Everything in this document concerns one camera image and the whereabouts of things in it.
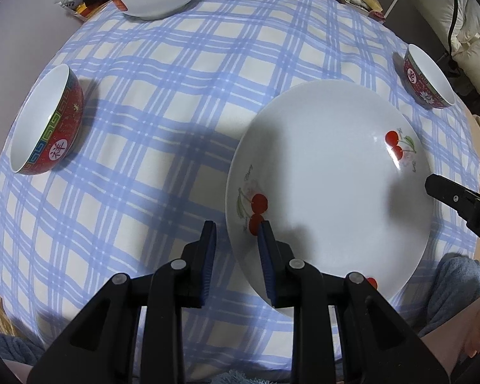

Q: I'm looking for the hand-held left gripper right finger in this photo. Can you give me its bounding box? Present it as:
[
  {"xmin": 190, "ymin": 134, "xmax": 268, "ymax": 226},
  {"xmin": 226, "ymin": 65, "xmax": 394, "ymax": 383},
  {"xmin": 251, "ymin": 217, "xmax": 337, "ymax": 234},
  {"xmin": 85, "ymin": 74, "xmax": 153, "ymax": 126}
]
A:
[{"xmin": 257, "ymin": 220, "xmax": 451, "ymax": 384}]

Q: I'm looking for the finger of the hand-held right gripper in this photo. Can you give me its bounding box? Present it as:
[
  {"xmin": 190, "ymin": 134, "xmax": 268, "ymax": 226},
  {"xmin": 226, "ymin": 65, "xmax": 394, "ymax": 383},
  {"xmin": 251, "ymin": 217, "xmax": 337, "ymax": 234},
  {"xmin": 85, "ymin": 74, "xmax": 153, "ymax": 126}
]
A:
[{"xmin": 425, "ymin": 173, "xmax": 471, "ymax": 219}]

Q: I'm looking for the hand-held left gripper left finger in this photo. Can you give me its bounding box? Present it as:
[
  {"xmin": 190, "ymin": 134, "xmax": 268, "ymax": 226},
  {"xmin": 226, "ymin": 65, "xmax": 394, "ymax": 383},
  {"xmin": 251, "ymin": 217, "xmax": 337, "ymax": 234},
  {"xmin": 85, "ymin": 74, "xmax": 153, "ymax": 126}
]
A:
[{"xmin": 26, "ymin": 220, "xmax": 218, "ymax": 384}]

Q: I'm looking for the white cherry plate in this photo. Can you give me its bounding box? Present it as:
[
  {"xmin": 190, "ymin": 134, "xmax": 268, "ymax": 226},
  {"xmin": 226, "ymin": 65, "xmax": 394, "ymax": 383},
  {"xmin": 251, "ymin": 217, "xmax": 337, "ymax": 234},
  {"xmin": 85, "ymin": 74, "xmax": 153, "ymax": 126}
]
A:
[{"xmin": 225, "ymin": 79, "xmax": 442, "ymax": 308}]

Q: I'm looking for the red and grey patterned bowl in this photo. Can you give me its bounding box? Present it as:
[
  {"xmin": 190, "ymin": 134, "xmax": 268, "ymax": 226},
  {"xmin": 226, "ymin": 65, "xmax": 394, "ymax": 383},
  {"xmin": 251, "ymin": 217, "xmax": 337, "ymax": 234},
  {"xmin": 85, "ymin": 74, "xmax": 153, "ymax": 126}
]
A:
[{"xmin": 403, "ymin": 43, "xmax": 457, "ymax": 110}]

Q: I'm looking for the small red patterned bowl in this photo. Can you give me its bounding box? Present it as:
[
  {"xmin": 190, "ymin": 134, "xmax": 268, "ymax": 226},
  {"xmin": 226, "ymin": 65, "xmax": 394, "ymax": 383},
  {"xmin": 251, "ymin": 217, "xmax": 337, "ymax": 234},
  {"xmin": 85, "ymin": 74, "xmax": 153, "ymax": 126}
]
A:
[{"xmin": 9, "ymin": 64, "xmax": 84, "ymax": 176}]

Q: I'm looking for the person's right forearm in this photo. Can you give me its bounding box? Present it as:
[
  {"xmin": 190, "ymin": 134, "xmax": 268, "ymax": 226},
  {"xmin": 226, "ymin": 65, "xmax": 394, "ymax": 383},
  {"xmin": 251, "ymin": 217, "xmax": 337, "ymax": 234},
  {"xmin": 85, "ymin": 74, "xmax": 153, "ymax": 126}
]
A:
[{"xmin": 418, "ymin": 312, "xmax": 476, "ymax": 372}]

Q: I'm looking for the blue checked bedsheet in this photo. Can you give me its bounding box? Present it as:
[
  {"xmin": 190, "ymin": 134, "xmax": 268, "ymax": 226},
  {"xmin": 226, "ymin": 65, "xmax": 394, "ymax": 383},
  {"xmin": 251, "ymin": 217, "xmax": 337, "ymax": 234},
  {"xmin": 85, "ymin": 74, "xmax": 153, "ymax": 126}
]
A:
[{"xmin": 0, "ymin": 0, "xmax": 480, "ymax": 372}]

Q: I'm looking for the white recliner chair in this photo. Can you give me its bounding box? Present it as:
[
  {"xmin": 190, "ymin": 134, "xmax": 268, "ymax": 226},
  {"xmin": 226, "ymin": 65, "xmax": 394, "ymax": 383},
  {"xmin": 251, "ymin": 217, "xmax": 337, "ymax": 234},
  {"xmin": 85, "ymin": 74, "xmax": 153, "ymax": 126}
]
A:
[{"xmin": 410, "ymin": 0, "xmax": 480, "ymax": 89}]

